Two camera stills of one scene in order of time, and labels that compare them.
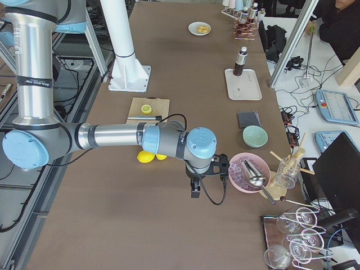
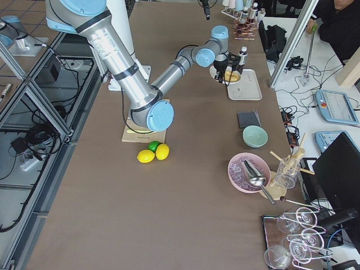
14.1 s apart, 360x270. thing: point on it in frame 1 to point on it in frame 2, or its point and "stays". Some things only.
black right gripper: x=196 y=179 to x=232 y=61
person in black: x=340 y=27 stays
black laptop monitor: x=338 y=172 stays
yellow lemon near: x=145 y=157 stays
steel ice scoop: x=255 y=178 stays
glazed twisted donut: x=203 y=29 to x=235 y=77
